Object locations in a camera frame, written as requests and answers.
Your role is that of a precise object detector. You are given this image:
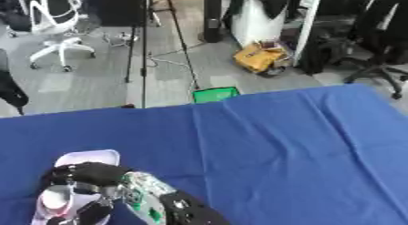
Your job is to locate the white office chair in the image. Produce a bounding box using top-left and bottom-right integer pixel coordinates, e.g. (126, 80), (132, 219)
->
(9, 0), (99, 73)

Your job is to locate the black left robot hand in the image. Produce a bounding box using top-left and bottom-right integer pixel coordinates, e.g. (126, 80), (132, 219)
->
(39, 161), (133, 225)

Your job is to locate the white and pink plastic container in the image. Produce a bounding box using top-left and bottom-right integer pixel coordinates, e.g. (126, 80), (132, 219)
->
(30, 148), (123, 225)

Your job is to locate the black cabinet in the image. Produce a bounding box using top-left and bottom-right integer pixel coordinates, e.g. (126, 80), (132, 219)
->
(86, 0), (152, 27)

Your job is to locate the black tripod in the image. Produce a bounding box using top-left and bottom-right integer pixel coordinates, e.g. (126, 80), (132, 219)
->
(122, 0), (203, 110)

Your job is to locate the green box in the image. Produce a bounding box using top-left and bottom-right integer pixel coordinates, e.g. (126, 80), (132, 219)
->
(189, 86), (242, 105)

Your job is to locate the white board under black cloth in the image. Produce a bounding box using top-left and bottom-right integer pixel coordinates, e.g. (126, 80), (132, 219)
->
(228, 0), (293, 48)

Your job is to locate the white desk leg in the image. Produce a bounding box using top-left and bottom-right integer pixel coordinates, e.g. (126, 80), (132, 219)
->
(291, 0), (325, 66)

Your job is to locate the yellow bag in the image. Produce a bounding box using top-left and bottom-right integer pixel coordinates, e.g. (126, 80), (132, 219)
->
(230, 41), (292, 76)

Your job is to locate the white power strip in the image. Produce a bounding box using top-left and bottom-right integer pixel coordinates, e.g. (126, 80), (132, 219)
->
(102, 31), (140, 48)

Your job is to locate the black bag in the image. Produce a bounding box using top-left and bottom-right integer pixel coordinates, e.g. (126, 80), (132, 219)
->
(298, 22), (350, 77)

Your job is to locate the black office chair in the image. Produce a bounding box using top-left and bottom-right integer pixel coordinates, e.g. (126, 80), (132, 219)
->
(341, 0), (408, 101)

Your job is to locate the black post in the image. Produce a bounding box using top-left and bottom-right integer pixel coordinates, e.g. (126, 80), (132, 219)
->
(199, 0), (225, 44)

